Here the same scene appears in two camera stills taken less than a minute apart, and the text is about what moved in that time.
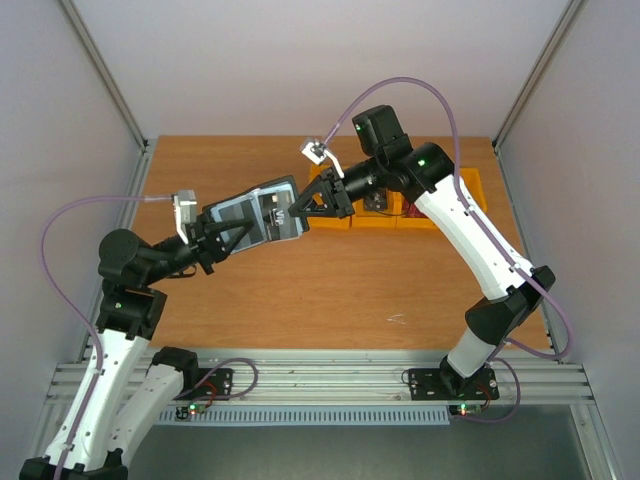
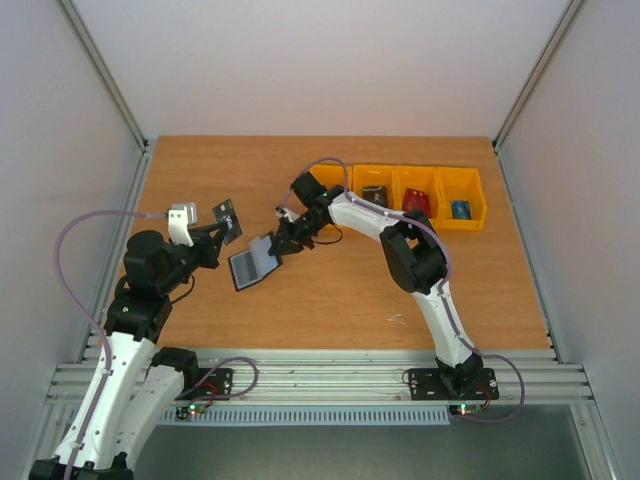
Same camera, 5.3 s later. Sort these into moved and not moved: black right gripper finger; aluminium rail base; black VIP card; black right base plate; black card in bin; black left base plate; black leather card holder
Moved: black leather card holder; black right gripper finger; black VIP card
Not moved: black card in bin; black left base plate; aluminium rail base; black right base plate
